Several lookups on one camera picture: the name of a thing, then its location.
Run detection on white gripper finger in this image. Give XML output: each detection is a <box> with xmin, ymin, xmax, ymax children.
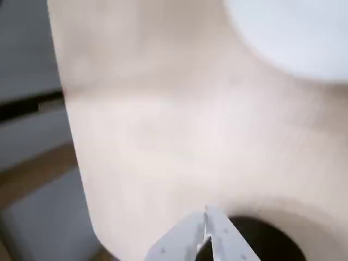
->
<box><xmin>145</xmin><ymin>211</ymin><xmax>205</xmax><ymax>261</ymax></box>
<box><xmin>206</xmin><ymin>205</ymin><xmax>259</xmax><ymax>261</ymax></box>

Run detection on black round pot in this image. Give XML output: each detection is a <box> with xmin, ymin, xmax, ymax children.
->
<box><xmin>227</xmin><ymin>215</ymin><xmax>309</xmax><ymax>261</ymax></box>

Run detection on white round plate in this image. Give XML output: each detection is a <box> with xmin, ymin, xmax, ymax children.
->
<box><xmin>221</xmin><ymin>0</ymin><xmax>348</xmax><ymax>85</ymax></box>

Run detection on black bar with white print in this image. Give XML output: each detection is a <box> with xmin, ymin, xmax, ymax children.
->
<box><xmin>0</xmin><ymin>91</ymin><xmax>64</xmax><ymax>122</ymax></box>

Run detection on wooden beam frame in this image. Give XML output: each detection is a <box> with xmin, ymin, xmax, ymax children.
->
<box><xmin>0</xmin><ymin>142</ymin><xmax>81</xmax><ymax>199</ymax></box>

